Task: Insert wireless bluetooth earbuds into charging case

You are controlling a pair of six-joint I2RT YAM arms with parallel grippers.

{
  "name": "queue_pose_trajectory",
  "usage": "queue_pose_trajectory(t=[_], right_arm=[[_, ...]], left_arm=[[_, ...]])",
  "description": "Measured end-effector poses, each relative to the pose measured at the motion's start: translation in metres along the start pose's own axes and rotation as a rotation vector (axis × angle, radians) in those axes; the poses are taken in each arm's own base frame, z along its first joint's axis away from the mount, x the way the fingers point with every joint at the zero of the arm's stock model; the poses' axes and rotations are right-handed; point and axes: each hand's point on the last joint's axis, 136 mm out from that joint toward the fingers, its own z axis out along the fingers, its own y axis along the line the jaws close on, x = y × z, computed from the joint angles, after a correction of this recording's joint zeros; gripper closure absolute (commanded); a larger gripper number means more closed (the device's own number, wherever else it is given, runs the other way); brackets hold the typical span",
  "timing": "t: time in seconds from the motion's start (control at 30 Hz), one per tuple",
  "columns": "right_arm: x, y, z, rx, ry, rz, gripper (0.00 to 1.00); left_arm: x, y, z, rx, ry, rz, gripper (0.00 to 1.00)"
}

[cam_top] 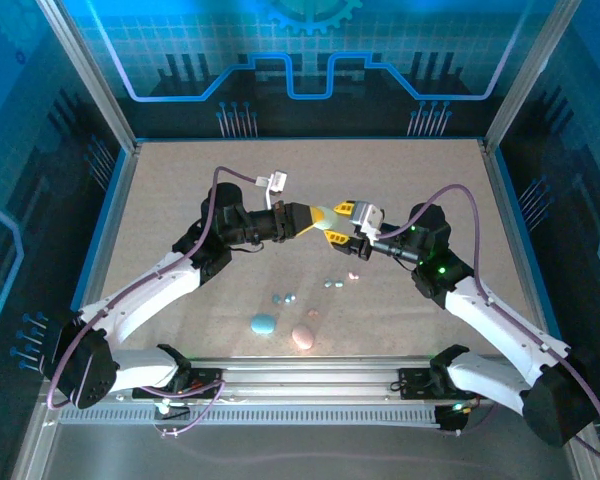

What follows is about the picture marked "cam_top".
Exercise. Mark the pale green charging case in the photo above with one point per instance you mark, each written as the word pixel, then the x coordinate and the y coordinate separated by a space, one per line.
pixel 328 219

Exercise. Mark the blue earbud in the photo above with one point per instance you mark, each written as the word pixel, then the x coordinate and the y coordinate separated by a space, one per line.
pixel 277 299
pixel 289 298

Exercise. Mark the blue charging case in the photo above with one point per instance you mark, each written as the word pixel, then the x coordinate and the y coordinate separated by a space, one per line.
pixel 263 324

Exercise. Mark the pink charging case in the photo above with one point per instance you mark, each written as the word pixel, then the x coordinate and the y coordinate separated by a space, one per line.
pixel 303 337

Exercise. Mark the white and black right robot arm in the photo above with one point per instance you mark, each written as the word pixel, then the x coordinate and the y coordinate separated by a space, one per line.
pixel 500 320

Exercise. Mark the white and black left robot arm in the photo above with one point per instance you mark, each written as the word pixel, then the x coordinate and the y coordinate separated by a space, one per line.
pixel 145 295

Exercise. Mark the black controller box green light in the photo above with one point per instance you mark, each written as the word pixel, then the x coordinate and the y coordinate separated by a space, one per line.
pixel 450 422

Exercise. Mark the white connector with light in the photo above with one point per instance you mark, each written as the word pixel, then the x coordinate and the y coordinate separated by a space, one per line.
pixel 166 409

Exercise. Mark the aluminium table side rail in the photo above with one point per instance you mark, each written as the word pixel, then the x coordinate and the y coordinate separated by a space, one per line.
pixel 504 200
pixel 121 205

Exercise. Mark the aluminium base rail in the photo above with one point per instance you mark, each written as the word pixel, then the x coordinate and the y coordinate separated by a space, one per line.
pixel 305 377

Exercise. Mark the aluminium frame post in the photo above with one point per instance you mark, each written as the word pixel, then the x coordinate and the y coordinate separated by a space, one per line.
pixel 529 75
pixel 90 75

